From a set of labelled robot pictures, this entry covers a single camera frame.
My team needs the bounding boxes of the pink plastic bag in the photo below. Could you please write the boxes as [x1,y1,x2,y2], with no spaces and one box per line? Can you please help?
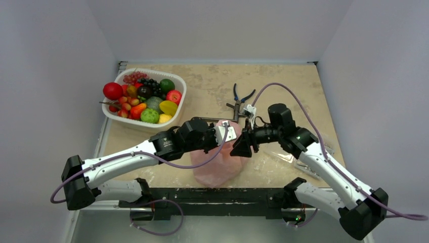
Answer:
[190,121,249,188]

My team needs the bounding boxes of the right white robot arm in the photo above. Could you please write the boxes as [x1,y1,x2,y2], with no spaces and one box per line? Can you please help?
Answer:
[230,103,389,240]

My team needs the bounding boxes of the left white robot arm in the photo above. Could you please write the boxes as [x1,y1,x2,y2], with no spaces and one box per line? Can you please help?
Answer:
[51,117,229,211]

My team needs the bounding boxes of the small yellow fake lemon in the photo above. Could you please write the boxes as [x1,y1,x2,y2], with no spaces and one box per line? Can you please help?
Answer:
[157,113,173,124]

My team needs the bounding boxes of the yellow fake starfruit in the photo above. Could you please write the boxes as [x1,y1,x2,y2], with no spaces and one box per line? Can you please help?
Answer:
[159,100,178,116]

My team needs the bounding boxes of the small red fake apple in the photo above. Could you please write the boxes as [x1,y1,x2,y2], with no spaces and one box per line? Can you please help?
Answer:
[165,90,182,106]

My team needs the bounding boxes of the green fake custard apple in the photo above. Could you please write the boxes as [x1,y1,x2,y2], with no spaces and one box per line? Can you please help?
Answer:
[140,108,159,124]

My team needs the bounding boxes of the green fake avocado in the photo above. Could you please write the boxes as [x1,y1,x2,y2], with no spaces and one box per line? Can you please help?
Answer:
[144,96,163,114]

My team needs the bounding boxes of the green fake lime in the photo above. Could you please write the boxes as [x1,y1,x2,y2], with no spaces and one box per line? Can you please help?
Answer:
[159,78,176,94]

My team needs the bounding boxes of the black fake grapes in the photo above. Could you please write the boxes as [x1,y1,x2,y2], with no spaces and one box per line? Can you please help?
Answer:
[137,78,162,97]

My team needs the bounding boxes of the red orange fake mango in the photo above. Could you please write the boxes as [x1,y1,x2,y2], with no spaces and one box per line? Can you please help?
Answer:
[128,103,147,120]

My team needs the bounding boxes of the dark purple fake fruit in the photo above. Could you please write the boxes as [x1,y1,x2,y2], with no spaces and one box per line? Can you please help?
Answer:
[137,86,153,100]

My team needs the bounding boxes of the red fake grapes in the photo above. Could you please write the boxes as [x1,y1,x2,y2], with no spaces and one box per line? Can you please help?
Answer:
[123,71,149,85]

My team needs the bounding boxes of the clear plastic screw box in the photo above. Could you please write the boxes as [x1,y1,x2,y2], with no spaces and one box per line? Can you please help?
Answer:
[265,134,336,180]

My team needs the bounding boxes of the white fruit basket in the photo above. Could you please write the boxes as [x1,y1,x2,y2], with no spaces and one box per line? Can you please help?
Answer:
[101,68,187,132]

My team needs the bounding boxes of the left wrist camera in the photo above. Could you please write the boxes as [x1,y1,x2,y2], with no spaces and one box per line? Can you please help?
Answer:
[214,120,238,146]

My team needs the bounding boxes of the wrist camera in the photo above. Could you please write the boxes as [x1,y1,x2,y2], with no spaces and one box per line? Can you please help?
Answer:
[241,104,256,129]
[214,120,238,146]

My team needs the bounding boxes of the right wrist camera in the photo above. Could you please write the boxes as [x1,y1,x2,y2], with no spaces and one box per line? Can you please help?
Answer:
[241,104,256,129]

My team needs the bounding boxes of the grey metal faucet handle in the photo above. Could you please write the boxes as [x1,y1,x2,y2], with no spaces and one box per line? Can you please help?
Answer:
[194,103,244,123]

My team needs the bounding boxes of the blue handled pliers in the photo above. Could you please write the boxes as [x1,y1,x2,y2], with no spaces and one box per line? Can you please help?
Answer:
[233,83,256,105]

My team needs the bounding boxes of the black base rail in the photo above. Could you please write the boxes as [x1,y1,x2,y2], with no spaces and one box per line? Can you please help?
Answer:
[118,188,306,224]

